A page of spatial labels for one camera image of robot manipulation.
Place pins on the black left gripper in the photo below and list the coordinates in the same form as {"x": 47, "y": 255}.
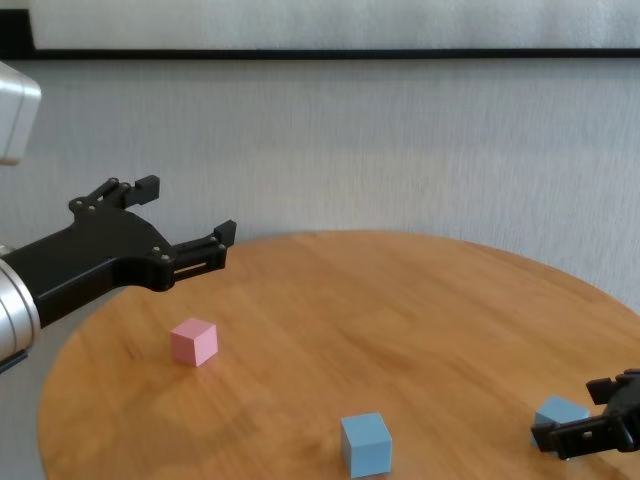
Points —
{"x": 100, "y": 255}

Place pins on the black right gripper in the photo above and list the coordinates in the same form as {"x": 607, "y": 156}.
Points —
{"x": 627, "y": 420}

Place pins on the blue cube block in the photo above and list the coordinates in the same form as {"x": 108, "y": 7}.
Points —
{"x": 560, "y": 407}
{"x": 367, "y": 445}

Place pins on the pink cube block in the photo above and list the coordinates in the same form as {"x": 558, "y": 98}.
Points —
{"x": 192, "y": 342}

